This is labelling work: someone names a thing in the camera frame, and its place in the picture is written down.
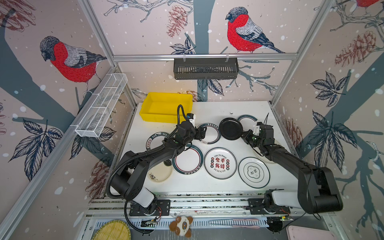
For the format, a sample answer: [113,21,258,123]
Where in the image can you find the cream bear plate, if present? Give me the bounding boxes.
[253,147,276,164]

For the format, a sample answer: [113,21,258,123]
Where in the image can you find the black hanging basket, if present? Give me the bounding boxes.
[174,58,239,80]

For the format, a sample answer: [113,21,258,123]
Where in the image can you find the panda plush toy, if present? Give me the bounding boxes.
[169,216,193,238]

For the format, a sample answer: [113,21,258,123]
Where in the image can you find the yellow plastic bin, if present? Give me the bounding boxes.
[139,93,193,124]

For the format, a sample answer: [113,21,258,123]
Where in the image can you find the white green cloud plate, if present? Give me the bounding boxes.
[238,157,271,189]

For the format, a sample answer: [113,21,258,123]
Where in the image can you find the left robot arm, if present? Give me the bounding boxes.
[106,120,207,209]

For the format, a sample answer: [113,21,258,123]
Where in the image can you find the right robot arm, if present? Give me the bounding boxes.
[241,122,344,214]

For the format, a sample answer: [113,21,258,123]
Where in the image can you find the cream plate with dark spot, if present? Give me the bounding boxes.
[147,160,173,183]

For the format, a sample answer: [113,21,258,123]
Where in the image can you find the black plate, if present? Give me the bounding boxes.
[219,118,243,141]

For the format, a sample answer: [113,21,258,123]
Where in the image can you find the dark green lettered rim plate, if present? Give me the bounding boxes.
[146,132,169,151]

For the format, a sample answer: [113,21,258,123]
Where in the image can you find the yellow bamboo mat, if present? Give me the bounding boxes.
[92,220,132,240]

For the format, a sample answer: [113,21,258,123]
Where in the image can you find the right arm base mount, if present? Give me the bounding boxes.
[248,190,291,215]

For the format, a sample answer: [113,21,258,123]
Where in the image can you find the white wire mesh basket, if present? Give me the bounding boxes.
[75,73,128,138]

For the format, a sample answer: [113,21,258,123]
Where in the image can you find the red characters white plate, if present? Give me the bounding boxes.
[204,148,238,180]

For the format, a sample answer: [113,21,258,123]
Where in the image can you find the large green red rimmed plate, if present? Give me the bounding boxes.
[172,145,204,175]

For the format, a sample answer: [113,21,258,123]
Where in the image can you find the black corrugated cable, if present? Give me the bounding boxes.
[105,104,188,235]

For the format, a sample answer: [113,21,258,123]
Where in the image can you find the pink tray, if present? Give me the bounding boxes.
[286,226,338,240]

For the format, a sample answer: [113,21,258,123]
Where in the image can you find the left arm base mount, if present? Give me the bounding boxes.
[129,198,171,217]

